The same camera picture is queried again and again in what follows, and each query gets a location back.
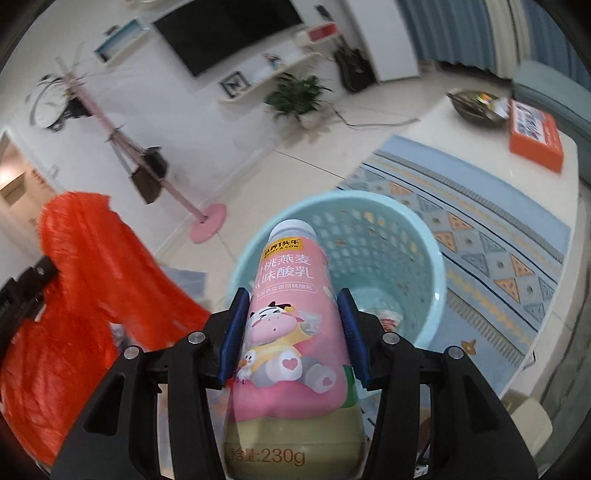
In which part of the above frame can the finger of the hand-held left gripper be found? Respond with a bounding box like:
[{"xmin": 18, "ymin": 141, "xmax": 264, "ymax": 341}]
[{"xmin": 0, "ymin": 256, "xmax": 60, "ymax": 356}]

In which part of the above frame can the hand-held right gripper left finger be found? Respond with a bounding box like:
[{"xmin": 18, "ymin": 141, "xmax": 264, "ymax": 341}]
[{"xmin": 50, "ymin": 287, "xmax": 252, "ymax": 480}]

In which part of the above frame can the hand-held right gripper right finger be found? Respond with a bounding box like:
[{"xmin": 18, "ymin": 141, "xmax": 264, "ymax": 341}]
[{"xmin": 336, "ymin": 287, "xmax": 541, "ymax": 480}]

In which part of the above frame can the orange plastic bag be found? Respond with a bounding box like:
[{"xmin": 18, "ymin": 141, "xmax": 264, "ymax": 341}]
[{"xmin": 0, "ymin": 190, "xmax": 213, "ymax": 467}]

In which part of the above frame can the pink yogurt bottle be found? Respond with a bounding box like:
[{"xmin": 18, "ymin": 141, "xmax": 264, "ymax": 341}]
[{"xmin": 224, "ymin": 219, "xmax": 370, "ymax": 480}]

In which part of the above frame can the light blue plastic basket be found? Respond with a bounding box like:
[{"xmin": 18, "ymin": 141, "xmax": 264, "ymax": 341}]
[{"xmin": 226, "ymin": 191, "xmax": 448, "ymax": 352}]

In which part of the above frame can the white plastic cup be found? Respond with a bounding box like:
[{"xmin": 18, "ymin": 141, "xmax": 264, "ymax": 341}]
[{"xmin": 376, "ymin": 308, "xmax": 402, "ymax": 334}]

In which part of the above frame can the interior doorway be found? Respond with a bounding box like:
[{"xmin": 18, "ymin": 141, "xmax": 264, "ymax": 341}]
[{"xmin": 0, "ymin": 129, "xmax": 61, "ymax": 259}]

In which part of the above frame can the pink coat rack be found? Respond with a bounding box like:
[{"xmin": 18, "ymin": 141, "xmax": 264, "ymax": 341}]
[{"xmin": 55, "ymin": 58, "xmax": 228, "ymax": 243}]

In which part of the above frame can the brown hanging bag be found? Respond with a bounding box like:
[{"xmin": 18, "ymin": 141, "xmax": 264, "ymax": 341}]
[{"xmin": 130, "ymin": 161, "xmax": 162, "ymax": 205}]

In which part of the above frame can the patterned blue rug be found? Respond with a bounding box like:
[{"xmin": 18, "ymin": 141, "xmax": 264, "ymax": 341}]
[{"xmin": 336, "ymin": 134, "xmax": 573, "ymax": 370}]

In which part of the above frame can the black hanging bag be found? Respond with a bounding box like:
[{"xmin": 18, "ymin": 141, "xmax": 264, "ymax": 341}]
[{"xmin": 143, "ymin": 147, "xmax": 169, "ymax": 178}]

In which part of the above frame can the beige padded seat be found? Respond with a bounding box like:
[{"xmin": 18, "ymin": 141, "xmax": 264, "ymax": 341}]
[{"xmin": 501, "ymin": 390, "xmax": 554, "ymax": 446}]

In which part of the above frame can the green potted plant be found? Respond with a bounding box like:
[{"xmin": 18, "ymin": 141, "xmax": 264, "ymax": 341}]
[{"xmin": 264, "ymin": 76, "xmax": 324, "ymax": 129}]

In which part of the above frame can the dark bowl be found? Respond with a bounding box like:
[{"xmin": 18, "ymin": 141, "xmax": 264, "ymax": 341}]
[{"xmin": 445, "ymin": 90, "xmax": 509, "ymax": 125}]

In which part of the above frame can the orange box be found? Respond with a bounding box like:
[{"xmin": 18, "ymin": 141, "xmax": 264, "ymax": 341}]
[{"xmin": 508, "ymin": 98, "xmax": 565, "ymax": 174}]

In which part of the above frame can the white refrigerator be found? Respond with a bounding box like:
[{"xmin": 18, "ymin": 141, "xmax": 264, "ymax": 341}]
[{"xmin": 344, "ymin": 0, "xmax": 422, "ymax": 84}]

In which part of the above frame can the light blue sofa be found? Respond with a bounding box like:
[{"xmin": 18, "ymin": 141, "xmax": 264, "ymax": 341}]
[{"xmin": 510, "ymin": 60, "xmax": 591, "ymax": 153}]

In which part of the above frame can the blue and beige curtain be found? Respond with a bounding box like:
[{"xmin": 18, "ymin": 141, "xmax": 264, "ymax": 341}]
[{"xmin": 397, "ymin": 0, "xmax": 591, "ymax": 88}]

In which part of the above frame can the black floor cable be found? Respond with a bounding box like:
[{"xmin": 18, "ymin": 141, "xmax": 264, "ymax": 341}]
[{"xmin": 330, "ymin": 99, "xmax": 422, "ymax": 129}]

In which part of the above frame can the black picture frame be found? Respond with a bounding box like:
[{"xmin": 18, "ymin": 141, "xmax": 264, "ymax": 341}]
[{"xmin": 221, "ymin": 74, "xmax": 250, "ymax": 97}]

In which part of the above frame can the white curved wall shelf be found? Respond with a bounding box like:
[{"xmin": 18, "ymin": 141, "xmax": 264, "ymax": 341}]
[{"xmin": 217, "ymin": 50, "xmax": 321, "ymax": 104}]

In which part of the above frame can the white wall shelf blue inside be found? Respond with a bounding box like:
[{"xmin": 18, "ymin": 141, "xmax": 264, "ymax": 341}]
[{"xmin": 93, "ymin": 18, "xmax": 151, "ymax": 64}]

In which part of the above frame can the black wall television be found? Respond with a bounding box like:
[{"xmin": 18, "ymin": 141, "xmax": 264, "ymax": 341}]
[{"xmin": 152, "ymin": 0, "xmax": 315, "ymax": 78}]

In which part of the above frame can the white wall shelf red inside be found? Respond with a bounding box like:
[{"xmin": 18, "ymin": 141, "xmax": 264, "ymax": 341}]
[{"xmin": 295, "ymin": 21, "xmax": 342, "ymax": 47}]

